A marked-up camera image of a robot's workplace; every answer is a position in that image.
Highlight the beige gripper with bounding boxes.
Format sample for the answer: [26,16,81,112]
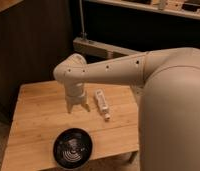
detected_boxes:
[65,83,90,113]

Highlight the white plastic bottle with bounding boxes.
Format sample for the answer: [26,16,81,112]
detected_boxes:
[94,89,110,121]

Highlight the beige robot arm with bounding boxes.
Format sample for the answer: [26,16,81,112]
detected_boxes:
[53,47,200,171]

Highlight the black ceramic bowl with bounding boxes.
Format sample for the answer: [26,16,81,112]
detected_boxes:
[53,128,93,170]

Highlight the wooden table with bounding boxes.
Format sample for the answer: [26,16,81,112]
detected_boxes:
[1,81,139,171]

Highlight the grey metal beam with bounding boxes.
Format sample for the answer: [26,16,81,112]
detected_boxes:
[73,37,137,59]

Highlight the metal vertical pole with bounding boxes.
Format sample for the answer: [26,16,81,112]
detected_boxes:
[79,0,87,40]

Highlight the wooden shelf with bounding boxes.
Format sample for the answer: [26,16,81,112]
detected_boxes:
[86,0,200,20]

